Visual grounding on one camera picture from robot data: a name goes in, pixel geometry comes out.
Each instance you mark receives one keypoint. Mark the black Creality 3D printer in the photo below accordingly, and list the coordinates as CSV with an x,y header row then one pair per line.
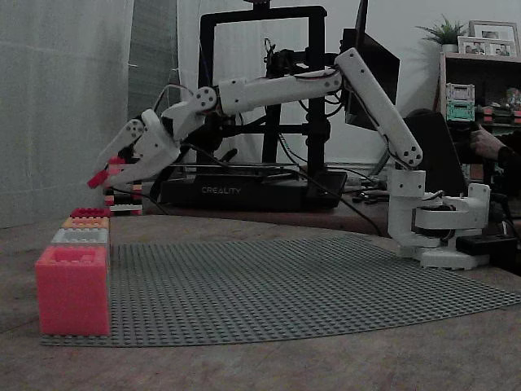
x,y
244,189

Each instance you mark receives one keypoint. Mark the small potted green plant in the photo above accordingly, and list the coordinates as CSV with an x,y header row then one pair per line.
x,y
445,32

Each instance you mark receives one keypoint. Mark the red Lego brick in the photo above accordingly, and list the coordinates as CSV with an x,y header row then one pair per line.
x,y
97,179

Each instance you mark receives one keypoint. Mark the large white picture frame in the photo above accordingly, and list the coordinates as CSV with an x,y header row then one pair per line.
x,y
494,29

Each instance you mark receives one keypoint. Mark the small white picture frame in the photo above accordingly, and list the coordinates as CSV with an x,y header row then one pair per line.
x,y
501,49
472,45

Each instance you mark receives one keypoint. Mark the dark pink lego box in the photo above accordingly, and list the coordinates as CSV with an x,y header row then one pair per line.
x,y
79,212

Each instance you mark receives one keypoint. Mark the grey lego box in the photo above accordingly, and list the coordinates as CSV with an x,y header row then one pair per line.
x,y
61,240

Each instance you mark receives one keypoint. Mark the person's hand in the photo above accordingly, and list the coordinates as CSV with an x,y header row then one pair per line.
x,y
488,142

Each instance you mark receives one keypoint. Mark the orange lego box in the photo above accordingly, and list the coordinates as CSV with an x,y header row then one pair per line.
x,y
71,224

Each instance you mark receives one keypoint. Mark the multicolour Lego camera tower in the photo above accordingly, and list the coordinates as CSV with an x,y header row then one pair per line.
x,y
122,203

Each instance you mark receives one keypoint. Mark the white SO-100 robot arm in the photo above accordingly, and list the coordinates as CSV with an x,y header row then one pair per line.
x,y
277,87

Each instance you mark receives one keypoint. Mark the white sheer curtain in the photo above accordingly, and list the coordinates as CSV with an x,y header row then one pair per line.
x,y
61,81

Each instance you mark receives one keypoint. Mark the green storage crate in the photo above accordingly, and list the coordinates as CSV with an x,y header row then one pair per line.
x,y
462,109

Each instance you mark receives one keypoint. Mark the black computer monitor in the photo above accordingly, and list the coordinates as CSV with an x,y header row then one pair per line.
x,y
382,61

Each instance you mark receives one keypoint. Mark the wooden shelf unit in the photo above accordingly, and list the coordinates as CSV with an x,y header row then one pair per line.
x,y
488,69

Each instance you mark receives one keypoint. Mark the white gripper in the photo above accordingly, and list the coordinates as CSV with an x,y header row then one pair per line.
x,y
151,151

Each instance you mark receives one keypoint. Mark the large pink lego box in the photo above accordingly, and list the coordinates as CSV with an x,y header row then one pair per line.
x,y
73,297

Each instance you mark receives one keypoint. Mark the white storage crate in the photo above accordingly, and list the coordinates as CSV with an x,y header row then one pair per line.
x,y
460,90

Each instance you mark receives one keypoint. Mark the grey Lego baseplate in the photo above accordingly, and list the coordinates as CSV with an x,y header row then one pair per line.
x,y
285,293

